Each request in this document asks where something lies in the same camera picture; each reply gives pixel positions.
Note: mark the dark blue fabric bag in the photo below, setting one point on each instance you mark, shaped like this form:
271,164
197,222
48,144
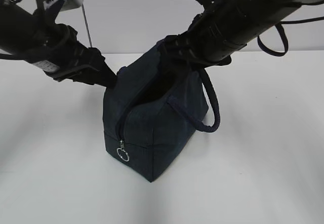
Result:
154,109

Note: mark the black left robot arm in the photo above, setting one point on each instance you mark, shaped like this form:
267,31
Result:
29,32

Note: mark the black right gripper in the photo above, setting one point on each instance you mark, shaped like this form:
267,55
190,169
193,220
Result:
210,39

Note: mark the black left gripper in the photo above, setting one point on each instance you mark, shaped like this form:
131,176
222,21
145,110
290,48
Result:
56,51

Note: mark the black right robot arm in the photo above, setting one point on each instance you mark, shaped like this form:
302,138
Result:
262,14

